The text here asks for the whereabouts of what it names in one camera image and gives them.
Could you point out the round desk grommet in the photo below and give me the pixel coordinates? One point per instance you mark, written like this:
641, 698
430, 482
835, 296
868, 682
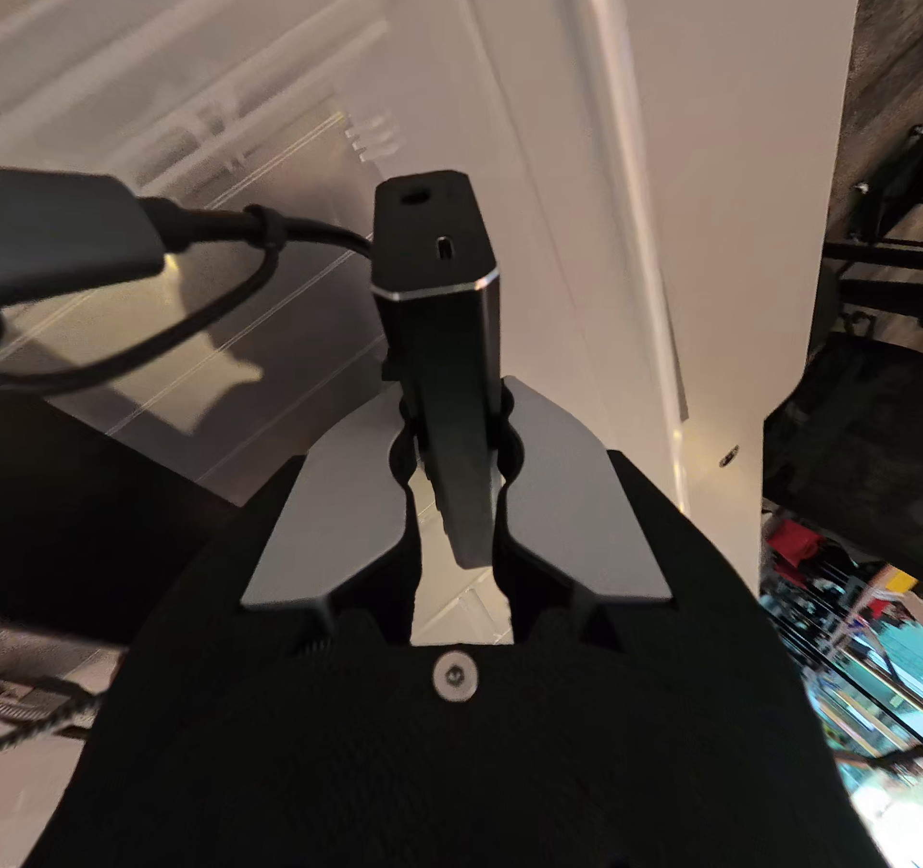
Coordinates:
729, 455

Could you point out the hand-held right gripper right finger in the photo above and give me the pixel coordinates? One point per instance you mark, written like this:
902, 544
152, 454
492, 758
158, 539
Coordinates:
584, 522

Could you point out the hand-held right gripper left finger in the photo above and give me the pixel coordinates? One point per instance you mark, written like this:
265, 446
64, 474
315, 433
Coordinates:
332, 522

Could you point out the clear plastic bin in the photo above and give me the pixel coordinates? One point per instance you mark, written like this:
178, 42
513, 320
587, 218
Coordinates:
252, 75

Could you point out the tall black USB hub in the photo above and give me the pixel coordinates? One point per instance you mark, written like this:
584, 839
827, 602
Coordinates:
447, 378

